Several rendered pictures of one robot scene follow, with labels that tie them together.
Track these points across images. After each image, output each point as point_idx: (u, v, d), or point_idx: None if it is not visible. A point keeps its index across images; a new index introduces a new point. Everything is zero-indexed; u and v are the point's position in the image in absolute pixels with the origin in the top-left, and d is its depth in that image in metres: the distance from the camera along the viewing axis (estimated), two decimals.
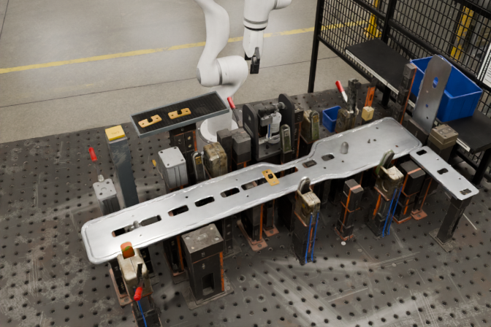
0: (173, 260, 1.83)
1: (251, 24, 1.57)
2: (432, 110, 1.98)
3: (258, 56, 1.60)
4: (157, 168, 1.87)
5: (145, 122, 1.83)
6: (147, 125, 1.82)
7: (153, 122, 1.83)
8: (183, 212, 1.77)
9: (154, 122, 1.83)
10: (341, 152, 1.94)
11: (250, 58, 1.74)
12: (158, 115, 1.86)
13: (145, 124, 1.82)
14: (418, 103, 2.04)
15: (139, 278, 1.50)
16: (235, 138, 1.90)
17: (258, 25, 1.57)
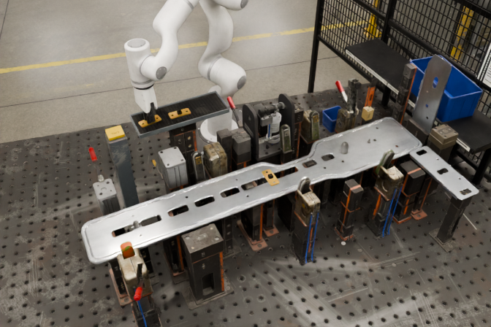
0: (173, 260, 1.83)
1: (141, 85, 1.68)
2: (432, 110, 1.98)
3: (154, 112, 1.75)
4: (157, 168, 1.87)
5: (145, 122, 1.83)
6: (147, 125, 1.82)
7: (153, 122, 1.83)
8: (183, 212, 1.77)
9: (154, 122, 1.83)
10: (341, 152, 1.94)
11: None
12: (158, 115, 1.87)
13: (145, 124, 1.82)
14: (418, 103, 2.04)
15: (139, 278, 1.50)
16: (235, 138, 1.90)
17: (147, 85, 1.69)
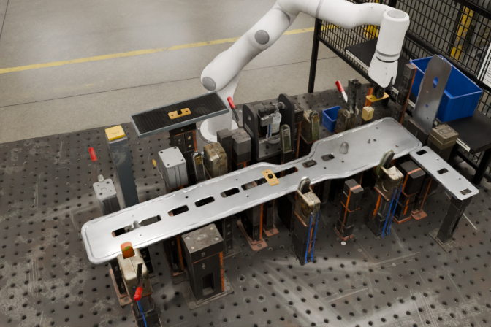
0: (173, 260, 1.83)
1: (389, 58, 1.65)
2: (432, 110, 1.98)
3: (391, 87, 1.72)
4: (157, 168, 1.87)
5: (372, 97, 1.81)
6: (376, 100, 1.79)
7: (381, 98, 1.80)
8: (183, 212, 1.77)
9: (382, 98, 1.81)
10: (341, 152, 1.94)
11: (377, 93, 1.82)
12: (383, 92, 1.83)
13: (373, 99, 1.80)
14: (418, 103, 2.04)
15: (139, 278, 1.50)
16: (235, 138, 1.90)
17: (394, 58, 1.66)
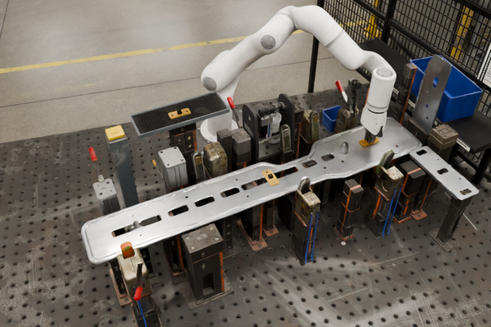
0: (173, 260, 1.83)
1: (378, 109, 1.83)
2: (432, 110, 1.98)
3: (381, 135, 1.90)
4: (157, 168, 1.87)
5: (364, 141, 1.98)
6: (368, 144, 1.97)
7: (372, 143, 1.98)
8: (183, 212, 1.77)
9: (373, 142, 1.98)
10: (341, 152, 1.94)
11: (369, 137, 1.99)
12: (375, 136, 2.01)
13: (365, 144, 1.97)
14: (418, 103, 2.04)
15: (139, 278, 1.50)
16: (235, 138, 1.90)
17: (383, 109, 1.83)
